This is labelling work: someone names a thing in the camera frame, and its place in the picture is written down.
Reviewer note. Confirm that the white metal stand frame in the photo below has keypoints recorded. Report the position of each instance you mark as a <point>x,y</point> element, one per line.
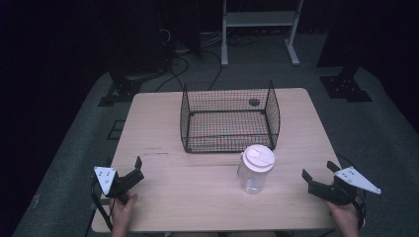
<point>260,18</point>

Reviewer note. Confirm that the clear cup with white lid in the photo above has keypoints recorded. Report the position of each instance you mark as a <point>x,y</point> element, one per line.
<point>256,158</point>

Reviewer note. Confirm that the dark round table grommet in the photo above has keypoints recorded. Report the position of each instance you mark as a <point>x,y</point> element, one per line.
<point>254,102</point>

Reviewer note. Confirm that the person's right hand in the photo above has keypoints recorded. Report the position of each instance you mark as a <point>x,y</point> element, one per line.
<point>346,217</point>

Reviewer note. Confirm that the black stand base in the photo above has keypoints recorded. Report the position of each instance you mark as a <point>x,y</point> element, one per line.
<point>344,87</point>
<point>123,89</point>

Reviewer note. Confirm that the person's left hand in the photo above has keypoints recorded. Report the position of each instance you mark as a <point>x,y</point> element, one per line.
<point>121,212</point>

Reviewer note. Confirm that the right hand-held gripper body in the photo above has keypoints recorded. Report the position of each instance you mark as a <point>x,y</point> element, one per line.
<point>354,179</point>

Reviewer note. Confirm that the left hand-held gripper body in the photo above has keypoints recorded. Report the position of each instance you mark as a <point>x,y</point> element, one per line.
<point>106,177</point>

